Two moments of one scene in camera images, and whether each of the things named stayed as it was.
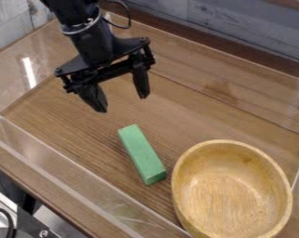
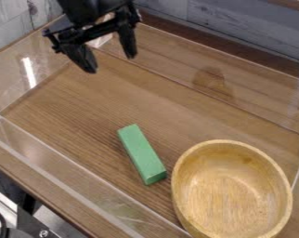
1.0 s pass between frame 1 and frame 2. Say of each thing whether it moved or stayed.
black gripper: moved
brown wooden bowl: stayed
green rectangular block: stayed
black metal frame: stayed
